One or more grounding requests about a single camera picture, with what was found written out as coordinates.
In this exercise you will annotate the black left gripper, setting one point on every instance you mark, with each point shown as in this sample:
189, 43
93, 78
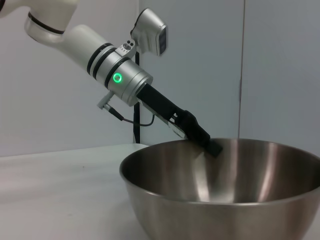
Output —
160, 105

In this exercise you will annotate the stainless steel mixing bowl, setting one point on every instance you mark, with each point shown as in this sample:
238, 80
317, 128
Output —
200, 220

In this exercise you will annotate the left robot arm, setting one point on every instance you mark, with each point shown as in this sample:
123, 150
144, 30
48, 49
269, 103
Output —
85, 42

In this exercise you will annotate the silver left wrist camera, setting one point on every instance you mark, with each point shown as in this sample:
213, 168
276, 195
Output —
150, 32

